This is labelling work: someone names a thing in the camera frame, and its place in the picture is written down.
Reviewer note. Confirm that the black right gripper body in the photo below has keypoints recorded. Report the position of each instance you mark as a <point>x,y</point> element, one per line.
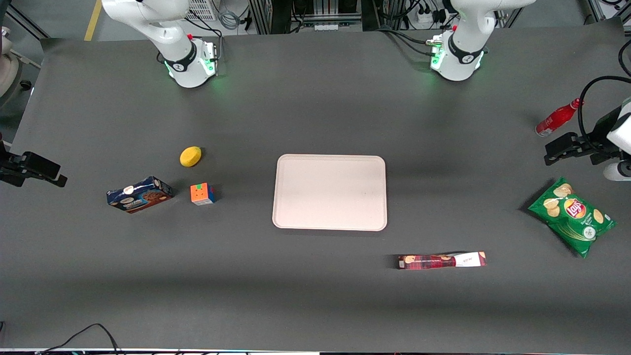
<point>10,169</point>

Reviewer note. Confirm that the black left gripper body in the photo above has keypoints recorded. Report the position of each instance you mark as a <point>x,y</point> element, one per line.
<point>593,146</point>

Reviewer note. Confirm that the red cookie box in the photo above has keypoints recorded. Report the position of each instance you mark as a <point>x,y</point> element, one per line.
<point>441,261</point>

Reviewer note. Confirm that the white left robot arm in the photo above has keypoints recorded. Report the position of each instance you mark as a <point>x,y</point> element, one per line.
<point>458,54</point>

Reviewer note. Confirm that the blue cookie box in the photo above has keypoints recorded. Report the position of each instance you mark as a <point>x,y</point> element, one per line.
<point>139,195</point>

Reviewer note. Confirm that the beige plastic tray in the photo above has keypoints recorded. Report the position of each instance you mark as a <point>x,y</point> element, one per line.
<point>329,192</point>

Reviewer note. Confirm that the red drink bottle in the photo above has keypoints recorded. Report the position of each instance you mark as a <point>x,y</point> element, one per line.
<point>557,118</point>

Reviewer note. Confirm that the green chips bag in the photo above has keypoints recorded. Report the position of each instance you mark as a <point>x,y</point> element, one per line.
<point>572,217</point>

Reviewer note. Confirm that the white rounded equipment piece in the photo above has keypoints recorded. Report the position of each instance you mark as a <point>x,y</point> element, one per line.
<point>9,64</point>

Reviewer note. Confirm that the yellow lemon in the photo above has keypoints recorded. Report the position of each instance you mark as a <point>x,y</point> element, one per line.
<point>190,156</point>

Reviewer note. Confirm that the colourful puzzle cube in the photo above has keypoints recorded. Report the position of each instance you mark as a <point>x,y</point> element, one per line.
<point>202,194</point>

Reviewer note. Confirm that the white power strip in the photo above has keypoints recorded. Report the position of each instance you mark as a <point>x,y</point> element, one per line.
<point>425,17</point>

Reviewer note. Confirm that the white mesh basket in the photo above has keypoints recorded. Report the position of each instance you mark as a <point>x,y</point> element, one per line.
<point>201,10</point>

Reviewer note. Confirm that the dark grey table mat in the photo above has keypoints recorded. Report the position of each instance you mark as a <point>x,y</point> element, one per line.
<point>315,296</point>

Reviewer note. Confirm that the aluminium frame rack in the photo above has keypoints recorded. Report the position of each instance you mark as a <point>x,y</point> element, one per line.
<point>315,15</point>

